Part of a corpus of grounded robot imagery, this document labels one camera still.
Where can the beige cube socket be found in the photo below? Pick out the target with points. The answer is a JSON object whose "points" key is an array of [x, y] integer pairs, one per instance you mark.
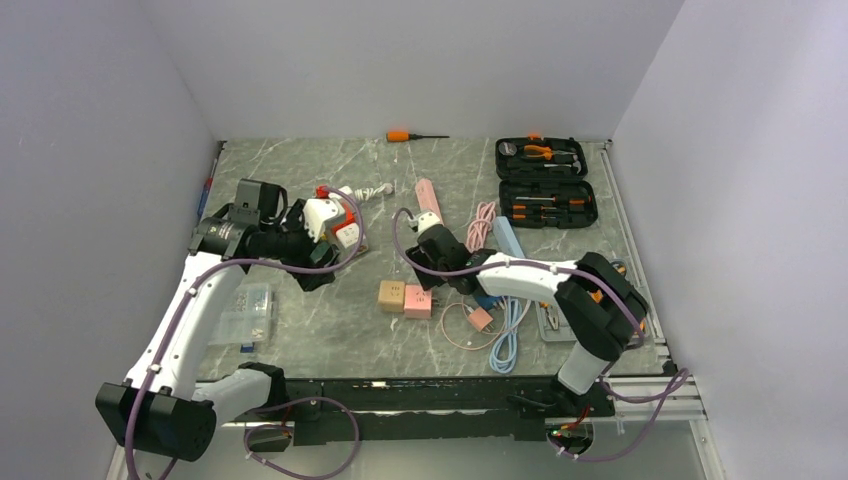
{"points": [[391, 296]]}

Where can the red cube socket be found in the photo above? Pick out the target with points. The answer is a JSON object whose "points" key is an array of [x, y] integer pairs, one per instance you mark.
{"points": [[340, 222]]}

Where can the green cube socket lion print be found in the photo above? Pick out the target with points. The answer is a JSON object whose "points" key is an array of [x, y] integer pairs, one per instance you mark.
{"points": [[324, 254]]}

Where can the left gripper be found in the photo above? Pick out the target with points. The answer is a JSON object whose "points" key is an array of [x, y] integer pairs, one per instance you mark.
{"points": [[295, 219]]}

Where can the orange handled screwdriver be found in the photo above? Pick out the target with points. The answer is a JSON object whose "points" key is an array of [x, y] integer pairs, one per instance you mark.
{"points": [[404, 136]]}

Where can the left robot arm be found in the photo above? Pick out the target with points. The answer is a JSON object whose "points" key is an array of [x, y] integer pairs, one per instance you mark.
{"points": [[157, 408]]}

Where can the pink power strip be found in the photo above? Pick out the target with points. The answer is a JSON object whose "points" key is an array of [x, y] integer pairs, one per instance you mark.
{"points": [[426, 197]]}

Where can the light blue power strip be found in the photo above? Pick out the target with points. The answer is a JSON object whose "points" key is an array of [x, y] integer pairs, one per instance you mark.
{"points": [[506, 239]]}

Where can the white cube socket tiger print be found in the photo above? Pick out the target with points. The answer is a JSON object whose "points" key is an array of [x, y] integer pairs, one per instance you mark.
{"points": [[347, 236]]}

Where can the salmon usb charger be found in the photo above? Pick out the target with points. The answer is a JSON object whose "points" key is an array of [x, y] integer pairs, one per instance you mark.
{"points": [[480, 320]]}

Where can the black tool case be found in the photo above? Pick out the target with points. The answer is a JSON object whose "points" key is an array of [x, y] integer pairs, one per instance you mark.
{"points": [[537, 194]]}

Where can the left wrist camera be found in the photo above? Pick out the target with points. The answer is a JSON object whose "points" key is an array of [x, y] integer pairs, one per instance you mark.
{"points": [[317, 212]]}

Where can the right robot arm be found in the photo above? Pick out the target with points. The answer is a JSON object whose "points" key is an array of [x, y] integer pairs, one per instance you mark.
{"points": [[603, 310]]}

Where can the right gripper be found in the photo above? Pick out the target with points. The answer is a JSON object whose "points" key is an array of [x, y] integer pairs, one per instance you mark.
{"points": [[418, 256]]}

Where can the pink cube socket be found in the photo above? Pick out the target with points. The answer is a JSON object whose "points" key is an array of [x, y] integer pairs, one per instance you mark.
{"points": [[418, 302]]}

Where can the white power strip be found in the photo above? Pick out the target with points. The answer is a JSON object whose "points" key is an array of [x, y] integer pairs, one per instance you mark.
{"points": [[346, 207]]}

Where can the clear plastic screw box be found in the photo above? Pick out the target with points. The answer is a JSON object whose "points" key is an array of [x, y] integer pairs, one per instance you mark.
{"points": [[246, 319]]}

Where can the dark blue cube socket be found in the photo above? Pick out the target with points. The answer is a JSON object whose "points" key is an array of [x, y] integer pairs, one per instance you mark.
{"points": [[488, 303]]}

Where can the grey tool tray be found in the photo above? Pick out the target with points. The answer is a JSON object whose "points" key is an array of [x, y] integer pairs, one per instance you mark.
{"points": [[553, 326]]}

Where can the red blue pen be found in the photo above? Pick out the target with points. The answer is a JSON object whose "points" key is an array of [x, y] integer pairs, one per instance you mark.
{"points": [[203, 198]]}

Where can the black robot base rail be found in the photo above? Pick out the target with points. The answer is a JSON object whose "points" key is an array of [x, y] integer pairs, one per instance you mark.
{"points": [[523, 407]]}

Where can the orange pliers in case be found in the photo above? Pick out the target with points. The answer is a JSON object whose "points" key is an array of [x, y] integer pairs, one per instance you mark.
{"points": [[548, 154]]}

